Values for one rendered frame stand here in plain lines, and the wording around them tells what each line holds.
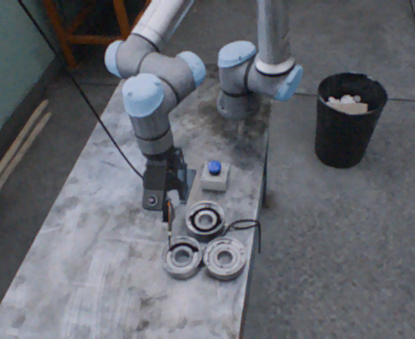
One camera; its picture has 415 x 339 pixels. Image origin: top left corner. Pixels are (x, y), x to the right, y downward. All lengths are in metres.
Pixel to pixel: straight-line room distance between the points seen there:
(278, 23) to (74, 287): 0.85
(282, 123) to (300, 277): 1.04
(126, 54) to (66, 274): 0.58
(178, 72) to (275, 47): 0.40
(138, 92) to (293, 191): 1.56
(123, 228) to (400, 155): 1.75
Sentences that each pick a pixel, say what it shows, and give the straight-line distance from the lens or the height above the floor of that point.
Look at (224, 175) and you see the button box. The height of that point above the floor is 0.85.
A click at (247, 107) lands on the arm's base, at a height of 0.84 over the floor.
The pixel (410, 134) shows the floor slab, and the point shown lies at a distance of 2.62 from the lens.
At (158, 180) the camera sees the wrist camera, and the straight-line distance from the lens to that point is 0.83.
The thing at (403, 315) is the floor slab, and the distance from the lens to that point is 1.94.
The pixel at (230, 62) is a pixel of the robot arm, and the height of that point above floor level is 1.02.
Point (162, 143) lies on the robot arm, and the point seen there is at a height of 1.16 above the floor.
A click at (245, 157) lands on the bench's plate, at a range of 1.24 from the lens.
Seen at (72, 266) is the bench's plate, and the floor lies 0.80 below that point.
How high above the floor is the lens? 1.71
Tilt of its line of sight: 49 degrees down
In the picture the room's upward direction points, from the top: 8 degrees counter-clockwise
